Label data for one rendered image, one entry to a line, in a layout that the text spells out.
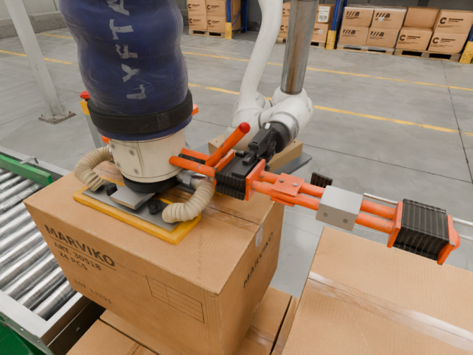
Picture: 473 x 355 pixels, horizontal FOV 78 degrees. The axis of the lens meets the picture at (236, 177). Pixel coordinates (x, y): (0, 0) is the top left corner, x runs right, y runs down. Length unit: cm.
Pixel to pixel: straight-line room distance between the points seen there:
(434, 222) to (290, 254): 154
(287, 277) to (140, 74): 159
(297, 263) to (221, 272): 142
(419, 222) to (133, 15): 59
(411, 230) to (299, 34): 90
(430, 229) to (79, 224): 73
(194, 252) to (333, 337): 34
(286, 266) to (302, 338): 131
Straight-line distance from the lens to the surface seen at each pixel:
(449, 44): 777
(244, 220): 71
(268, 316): 117
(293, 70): 132
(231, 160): 65
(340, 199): 58
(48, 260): 152
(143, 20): 58
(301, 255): 206
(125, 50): 58
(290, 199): 58
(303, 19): 124
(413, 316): 81
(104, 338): 121
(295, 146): 153
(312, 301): 74
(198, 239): 67
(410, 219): 57
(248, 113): 93
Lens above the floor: 156
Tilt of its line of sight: 36 degrees down
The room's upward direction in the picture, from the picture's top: straight up
